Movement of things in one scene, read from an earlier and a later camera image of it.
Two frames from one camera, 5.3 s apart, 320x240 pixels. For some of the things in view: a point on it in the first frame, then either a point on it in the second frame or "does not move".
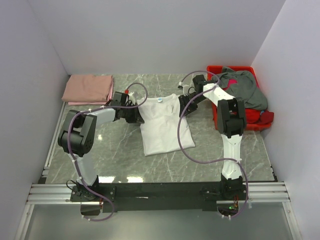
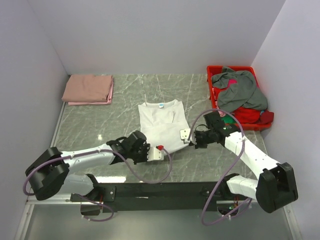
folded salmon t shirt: (87, 88) does not move
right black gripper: (183, 103) -> (197, 144)
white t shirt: (161, 116) does not move
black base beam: (203, 196) does not move
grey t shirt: (246, 89) does not move
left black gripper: (137, 118) -> (146, 146)
